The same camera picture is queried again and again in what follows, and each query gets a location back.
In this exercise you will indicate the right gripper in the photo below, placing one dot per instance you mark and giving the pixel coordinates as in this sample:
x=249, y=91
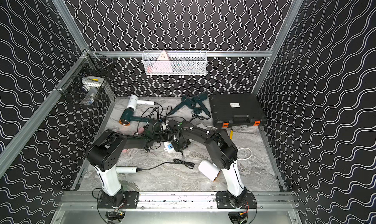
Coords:
x=178, y=148

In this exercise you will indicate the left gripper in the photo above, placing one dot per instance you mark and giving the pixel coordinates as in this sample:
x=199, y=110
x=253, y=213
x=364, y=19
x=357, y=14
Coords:
x=151, y=130

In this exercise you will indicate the white multicolour power strip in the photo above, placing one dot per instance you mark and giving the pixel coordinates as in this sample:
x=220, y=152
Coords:
x=169, y=147

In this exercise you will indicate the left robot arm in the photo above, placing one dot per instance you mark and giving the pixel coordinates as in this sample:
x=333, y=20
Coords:
x=105, y=151

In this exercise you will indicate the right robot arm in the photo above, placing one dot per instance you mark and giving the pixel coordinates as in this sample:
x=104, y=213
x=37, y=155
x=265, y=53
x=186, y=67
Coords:
x=221, y=149

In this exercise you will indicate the pink hair dryer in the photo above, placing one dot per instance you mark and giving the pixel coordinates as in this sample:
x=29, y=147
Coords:
x=139, y=131

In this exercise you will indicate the large green orange hair dryer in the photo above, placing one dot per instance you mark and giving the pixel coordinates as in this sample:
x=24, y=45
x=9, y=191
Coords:
x=128, y=116

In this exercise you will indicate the white hair dryer front right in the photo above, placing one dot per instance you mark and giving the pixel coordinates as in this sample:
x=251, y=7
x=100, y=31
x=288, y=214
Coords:
x=209, y=170

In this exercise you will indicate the small white hair dryer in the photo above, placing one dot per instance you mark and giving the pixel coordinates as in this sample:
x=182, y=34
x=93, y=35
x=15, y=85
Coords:
x=134, y=101

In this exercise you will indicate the dark green hair dryer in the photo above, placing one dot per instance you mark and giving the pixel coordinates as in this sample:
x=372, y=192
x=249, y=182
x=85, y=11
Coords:
x=200, y=98
x=185, y=101

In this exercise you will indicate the white hair dryer front left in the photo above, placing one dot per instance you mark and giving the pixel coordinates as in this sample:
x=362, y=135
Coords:
x=126, y=170

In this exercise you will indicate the black plastic tool case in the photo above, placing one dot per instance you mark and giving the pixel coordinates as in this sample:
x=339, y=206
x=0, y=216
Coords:
x=236, y=110

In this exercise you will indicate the pink triangle card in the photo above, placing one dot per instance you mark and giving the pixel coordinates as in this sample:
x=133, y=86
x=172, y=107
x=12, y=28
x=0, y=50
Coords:
x=162, y=65

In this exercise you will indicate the white bottle in mesh basket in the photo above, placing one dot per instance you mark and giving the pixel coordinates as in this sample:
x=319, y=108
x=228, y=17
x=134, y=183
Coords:
x=90, y=96

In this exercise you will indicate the black cable large green dryer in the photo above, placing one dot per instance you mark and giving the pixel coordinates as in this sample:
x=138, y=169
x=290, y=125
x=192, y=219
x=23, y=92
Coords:
x=155, y=113

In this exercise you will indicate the yellow handle screwdriver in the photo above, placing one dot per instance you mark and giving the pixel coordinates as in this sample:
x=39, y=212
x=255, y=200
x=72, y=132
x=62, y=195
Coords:
x=231, y=134

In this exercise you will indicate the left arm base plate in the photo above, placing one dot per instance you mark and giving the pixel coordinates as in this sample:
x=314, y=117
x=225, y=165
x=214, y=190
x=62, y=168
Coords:
x=120, y=200

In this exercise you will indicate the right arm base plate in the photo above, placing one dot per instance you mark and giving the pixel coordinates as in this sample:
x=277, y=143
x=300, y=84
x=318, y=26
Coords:
x=236, y=200

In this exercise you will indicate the clear wall basket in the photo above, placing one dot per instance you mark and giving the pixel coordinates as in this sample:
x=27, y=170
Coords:
x=183, y=62

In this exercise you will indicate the black wire mesh basket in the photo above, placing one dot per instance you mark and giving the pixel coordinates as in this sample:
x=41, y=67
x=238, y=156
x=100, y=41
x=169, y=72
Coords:
x=94, y=71

